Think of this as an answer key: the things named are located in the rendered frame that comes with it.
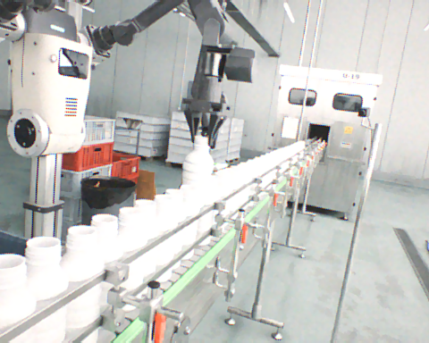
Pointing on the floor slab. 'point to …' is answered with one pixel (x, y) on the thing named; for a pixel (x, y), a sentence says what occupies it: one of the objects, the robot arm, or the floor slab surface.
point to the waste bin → (105, 196)
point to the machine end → (328, 129)
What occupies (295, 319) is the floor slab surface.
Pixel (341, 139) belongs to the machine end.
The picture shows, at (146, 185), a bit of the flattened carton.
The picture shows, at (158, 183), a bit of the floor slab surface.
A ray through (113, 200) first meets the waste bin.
